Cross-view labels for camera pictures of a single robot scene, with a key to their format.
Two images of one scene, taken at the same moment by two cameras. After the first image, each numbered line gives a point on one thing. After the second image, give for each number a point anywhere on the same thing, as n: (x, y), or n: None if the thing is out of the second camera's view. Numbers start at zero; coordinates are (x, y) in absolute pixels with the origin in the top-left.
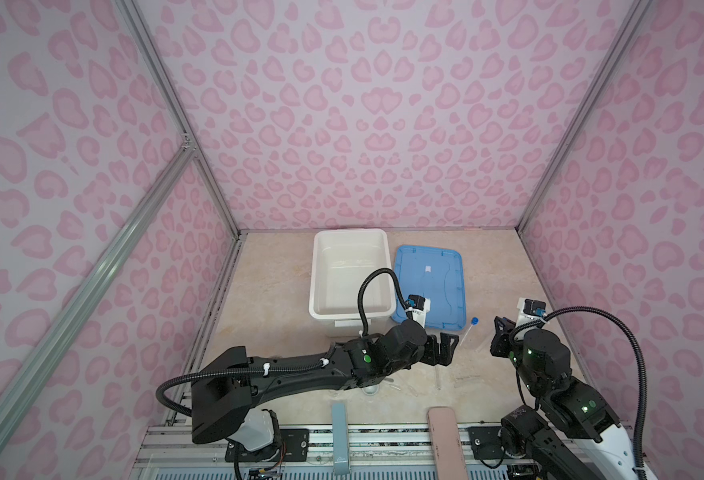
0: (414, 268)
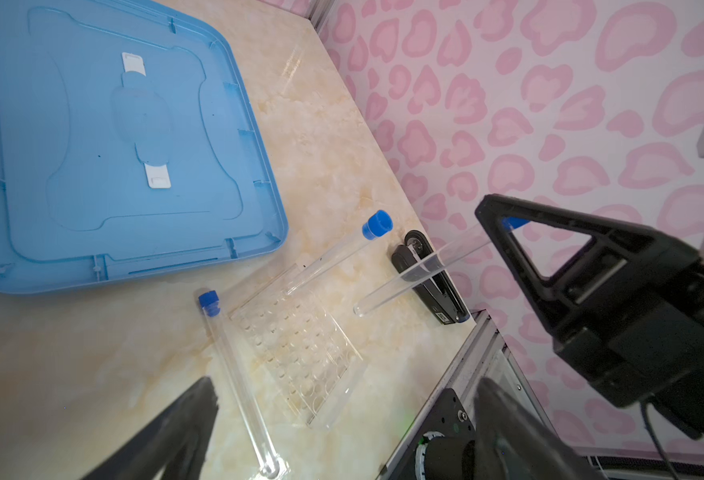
0: (110, 140)
